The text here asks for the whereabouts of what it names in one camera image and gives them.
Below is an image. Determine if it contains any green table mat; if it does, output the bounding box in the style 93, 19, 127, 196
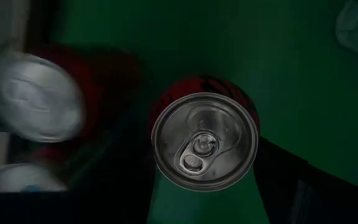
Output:
51, 0, 358, 224

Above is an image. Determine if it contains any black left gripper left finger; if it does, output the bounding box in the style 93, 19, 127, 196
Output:
67, 151, 158, 224

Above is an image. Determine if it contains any red soda can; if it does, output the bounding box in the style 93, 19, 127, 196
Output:
147, 73, 261, 193
0, 43, 142, 162

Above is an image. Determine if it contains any green can blue tab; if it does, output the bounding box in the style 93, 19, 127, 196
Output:
0, 161, 70, 194

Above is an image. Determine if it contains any clear plastic bin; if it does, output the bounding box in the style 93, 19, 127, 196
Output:
334, 0, 358, 63

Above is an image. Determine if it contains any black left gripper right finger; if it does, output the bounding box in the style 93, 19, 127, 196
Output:
252, 136, 358, 224

